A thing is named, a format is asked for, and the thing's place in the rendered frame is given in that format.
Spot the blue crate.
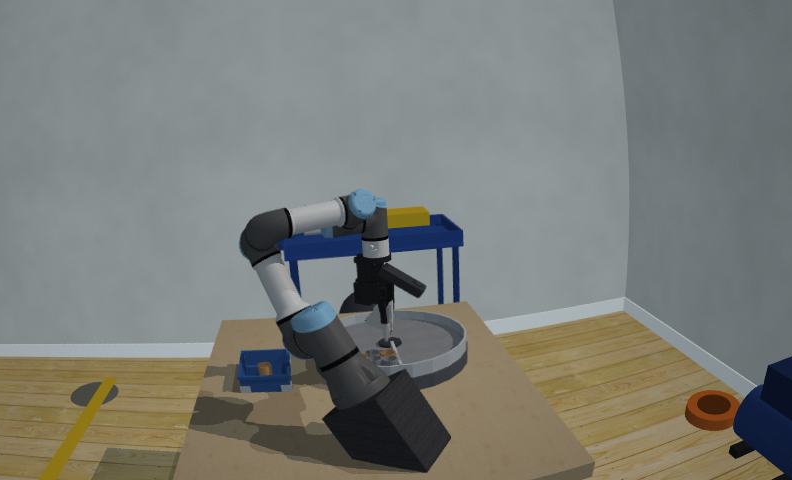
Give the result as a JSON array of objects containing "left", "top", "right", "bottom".
[{"left": 237, "top": 349, "right": 293, "bottom": 393}]

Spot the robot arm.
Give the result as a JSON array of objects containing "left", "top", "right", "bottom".
[{"left": 239, "top": 189, "right": 426, "bottom": 410}]

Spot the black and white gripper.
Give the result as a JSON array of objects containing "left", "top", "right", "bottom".
[{"left": 353, "top": 252, "right": 394, "bottom": 342}]

